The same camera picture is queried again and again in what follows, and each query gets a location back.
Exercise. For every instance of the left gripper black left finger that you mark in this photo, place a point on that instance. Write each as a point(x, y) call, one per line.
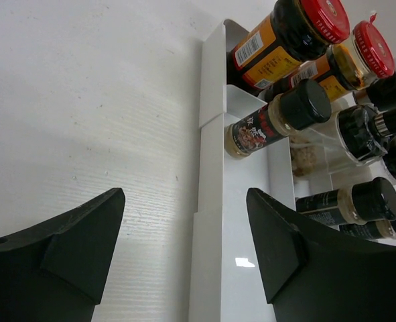
point(57, 270)

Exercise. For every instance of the silver-capped spice bottle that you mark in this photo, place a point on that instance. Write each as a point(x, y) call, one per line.
point(381, 94)

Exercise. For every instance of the small black-capped pepper jar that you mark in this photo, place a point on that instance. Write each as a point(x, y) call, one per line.
point(382, 229)

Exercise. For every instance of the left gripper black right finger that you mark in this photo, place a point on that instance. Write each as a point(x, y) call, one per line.
point(311, 272)

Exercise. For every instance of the black-capped beige bottle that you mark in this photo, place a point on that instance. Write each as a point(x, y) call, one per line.
point(351, 138)
point(383, 167)

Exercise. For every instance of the small black-capped spice jar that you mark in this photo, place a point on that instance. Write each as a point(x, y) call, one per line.
point(287, 114)

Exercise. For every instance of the red-capped amber sauce jar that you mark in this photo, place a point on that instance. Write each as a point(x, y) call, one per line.
point(296, 31)

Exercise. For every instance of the white compartment organizer tray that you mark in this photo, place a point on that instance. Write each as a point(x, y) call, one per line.
point(225, 280)

